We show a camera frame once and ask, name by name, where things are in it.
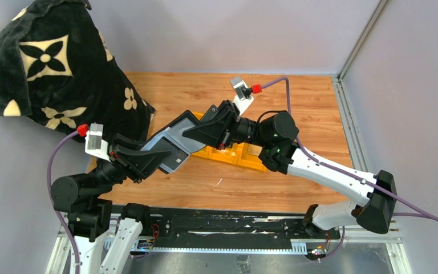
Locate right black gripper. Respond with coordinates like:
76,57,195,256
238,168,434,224
182,100,270,152

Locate purple cable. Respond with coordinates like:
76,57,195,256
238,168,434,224
46,124,90,274
251,76,438,261

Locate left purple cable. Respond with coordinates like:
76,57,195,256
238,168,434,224
46,124,90,274

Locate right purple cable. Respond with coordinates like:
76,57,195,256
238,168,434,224
251,76,438,261

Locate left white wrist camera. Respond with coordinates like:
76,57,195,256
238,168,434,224
84,123,110,161

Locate black floral blanket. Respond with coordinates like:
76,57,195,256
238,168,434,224
0,1,154,141

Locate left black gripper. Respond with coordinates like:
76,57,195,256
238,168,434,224
91,131,172,198

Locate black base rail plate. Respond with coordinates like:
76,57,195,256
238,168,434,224
149,207,340,251

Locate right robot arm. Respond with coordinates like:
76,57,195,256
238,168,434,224
183,100,396,239

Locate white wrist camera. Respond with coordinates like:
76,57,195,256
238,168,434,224
84,123,110,161
230,76,254,116

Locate yellow three-compartment bin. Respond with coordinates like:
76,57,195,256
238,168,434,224
182,110,269,173

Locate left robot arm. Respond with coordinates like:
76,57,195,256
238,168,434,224
49,132,171,273

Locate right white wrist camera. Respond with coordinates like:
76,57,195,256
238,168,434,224
230,76,254,116

